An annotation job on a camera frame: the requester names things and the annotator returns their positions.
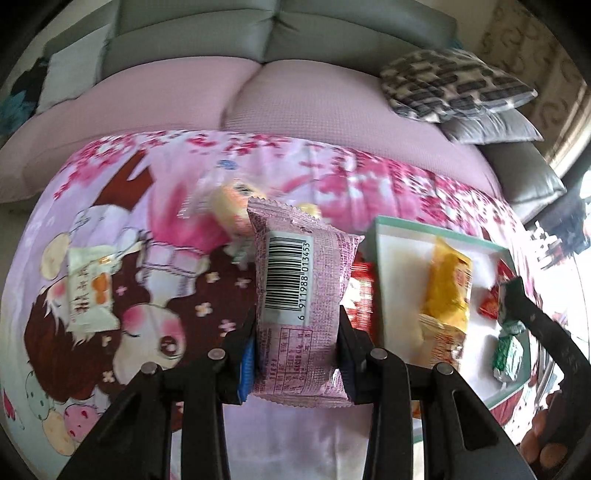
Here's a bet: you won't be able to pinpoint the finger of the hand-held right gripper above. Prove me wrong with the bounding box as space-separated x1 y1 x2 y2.
500 276 591 398

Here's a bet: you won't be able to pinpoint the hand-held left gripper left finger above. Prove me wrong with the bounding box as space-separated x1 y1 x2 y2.
58 307 257 480

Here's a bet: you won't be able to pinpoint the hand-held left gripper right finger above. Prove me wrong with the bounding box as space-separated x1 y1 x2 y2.
335 305 532 480

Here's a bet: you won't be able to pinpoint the red white-print snack packet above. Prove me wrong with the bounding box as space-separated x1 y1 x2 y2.
478 257 515 320

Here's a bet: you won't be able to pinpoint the teal cardboard tray box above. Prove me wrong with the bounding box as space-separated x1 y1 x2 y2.
360 215 533 418

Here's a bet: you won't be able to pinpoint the green white snack packet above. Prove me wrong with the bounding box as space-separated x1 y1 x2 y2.
491 320 528 385

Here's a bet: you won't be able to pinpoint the yellow snack packet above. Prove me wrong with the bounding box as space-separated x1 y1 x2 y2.
418 235 475 334

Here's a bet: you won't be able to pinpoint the pink snack packet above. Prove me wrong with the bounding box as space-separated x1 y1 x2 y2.
247 196 365 409

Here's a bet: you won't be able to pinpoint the cream orange snack packet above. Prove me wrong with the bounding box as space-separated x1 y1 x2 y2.
410 314 468 409

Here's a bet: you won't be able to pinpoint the clear ring cake packet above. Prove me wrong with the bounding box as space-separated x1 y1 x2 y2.
179 178 260 266

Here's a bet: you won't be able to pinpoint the person's right hand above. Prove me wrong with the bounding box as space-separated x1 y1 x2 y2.
521 407 572 470

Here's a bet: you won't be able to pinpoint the red gold-patterned snack packet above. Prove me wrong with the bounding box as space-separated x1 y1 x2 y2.
342 260 377 334

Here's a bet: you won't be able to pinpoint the grey pillow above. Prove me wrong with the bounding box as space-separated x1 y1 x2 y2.
441 108 544 145

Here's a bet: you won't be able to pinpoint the white orange-print snack packet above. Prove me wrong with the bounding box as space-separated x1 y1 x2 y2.
65 244 122 332

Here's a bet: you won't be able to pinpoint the printed pink blanket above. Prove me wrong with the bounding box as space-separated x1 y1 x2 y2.
0 129 548 480

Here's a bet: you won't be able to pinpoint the black white patterned pillow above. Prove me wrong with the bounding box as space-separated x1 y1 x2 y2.
379 48 539 123

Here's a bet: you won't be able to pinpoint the patterned beige curtain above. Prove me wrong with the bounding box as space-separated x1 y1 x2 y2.
478 0 585 176

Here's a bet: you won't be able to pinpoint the light grey cushion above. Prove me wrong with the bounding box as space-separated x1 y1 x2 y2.
36 34 112 114

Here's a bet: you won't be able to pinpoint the grey sofa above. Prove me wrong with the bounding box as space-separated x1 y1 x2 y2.
0 0 568 217

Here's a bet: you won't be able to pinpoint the teal cloth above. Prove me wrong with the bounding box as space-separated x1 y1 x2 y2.
0 90 28 127

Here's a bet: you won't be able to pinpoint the dark clothes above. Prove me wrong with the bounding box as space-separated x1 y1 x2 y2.
11 55 51 100

